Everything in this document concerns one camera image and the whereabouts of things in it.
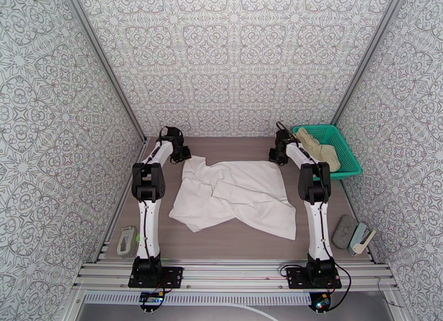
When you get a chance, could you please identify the beige drawstring shorts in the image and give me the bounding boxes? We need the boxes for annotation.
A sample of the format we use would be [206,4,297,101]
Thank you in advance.
[292,127,342,173]

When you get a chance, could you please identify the white t-shirt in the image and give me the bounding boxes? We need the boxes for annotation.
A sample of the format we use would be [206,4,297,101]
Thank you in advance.
[168,155,298,241]

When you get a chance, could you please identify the green plastic mesh basket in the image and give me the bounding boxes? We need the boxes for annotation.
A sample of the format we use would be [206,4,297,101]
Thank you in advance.
[291,124,363,183]

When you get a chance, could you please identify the grey oval stone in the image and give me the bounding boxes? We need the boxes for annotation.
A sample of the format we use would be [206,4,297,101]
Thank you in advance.
[331,214,358,251]

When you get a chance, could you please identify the grey white handheld device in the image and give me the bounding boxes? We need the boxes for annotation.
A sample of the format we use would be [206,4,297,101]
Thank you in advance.
[116,225,140,260]

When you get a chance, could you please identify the grey stapler tool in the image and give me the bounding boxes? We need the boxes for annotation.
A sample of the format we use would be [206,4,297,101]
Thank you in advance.
[347,222,377,257]

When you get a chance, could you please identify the white perforated vent strip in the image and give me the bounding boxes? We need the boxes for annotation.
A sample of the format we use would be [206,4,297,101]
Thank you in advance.
[83,293,312,306]

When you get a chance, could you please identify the aluminium corner post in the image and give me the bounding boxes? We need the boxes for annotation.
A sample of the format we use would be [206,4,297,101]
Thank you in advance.
[59,0,148,145]
[330,0,408,126]

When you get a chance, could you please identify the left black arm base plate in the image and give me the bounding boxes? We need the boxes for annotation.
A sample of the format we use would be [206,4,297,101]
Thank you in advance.
[127,266,184,290]

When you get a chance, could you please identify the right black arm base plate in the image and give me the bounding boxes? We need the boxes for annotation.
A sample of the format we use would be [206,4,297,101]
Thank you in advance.
[285,266,343,291]

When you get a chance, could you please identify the aluminium rail frame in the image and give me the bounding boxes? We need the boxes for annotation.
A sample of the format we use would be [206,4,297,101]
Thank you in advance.
[71,259,399,294]

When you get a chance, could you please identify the black base power cable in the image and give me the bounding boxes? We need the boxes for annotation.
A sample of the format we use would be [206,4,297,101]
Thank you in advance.
[327,260,352,312]

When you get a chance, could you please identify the white curved cable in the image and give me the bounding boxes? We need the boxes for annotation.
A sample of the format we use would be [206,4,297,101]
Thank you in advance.
[221,304,279,321]

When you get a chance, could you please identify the thin loose wire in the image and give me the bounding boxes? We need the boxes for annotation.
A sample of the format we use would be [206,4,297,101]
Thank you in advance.
[376,276,405,309]

